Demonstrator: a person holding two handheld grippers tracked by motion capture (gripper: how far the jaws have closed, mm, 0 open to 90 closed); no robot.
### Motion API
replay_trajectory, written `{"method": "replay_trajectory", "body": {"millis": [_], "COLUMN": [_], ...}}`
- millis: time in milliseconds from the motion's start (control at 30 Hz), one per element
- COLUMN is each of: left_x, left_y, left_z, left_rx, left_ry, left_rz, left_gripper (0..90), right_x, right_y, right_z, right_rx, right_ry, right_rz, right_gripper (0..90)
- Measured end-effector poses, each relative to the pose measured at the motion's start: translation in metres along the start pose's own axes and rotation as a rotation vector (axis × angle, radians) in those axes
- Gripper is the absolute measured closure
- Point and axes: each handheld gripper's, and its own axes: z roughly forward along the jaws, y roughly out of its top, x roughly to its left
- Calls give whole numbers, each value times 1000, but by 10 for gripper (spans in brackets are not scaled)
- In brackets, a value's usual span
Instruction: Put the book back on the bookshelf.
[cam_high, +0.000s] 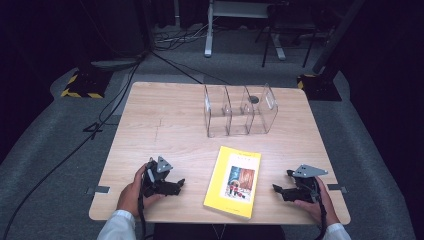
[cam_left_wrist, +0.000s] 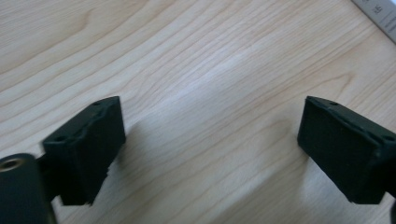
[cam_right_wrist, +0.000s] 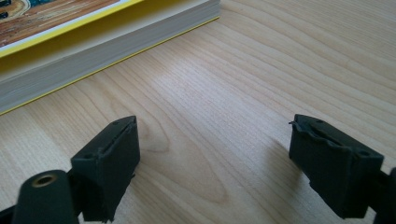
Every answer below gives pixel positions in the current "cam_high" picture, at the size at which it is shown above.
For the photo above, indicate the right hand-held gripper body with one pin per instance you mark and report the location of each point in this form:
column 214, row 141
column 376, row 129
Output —
column 306, row 186

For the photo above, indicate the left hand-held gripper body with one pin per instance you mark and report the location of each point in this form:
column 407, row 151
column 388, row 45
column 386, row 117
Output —
column 159, row 186

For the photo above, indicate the yellow book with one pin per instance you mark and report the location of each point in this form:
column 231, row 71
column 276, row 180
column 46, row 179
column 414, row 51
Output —
column 233, row 181

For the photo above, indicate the clear acrylic file organizer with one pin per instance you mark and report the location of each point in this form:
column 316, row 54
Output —
column 238, row 111

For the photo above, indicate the person's right hand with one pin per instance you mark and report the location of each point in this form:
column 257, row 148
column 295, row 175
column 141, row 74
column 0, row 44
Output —
column 325, row 206

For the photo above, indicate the person's left hand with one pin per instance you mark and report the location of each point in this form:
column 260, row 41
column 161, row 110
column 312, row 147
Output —
column 130, row 196

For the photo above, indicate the dark round table grommet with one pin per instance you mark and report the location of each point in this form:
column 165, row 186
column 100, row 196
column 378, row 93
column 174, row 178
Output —
column 253, row 99

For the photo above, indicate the black yellow striped stand base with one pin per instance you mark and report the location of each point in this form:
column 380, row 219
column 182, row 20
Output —
column 320, row 87
column 87, row 85

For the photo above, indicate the grey metal pole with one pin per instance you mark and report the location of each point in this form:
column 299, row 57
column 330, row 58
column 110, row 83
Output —
column 336, row 36

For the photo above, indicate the black metal chair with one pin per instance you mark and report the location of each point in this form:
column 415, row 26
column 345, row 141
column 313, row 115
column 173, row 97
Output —
column 290, row 20

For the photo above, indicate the black stand column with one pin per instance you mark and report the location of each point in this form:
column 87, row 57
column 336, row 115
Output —
column 113, row 30

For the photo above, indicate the grey table edge bracket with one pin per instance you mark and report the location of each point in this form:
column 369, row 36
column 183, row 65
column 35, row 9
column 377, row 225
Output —
column 337, row 188
column 100, row 190

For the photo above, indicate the white desk frame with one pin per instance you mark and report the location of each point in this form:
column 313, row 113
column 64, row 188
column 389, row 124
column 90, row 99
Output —
column 209, row 36

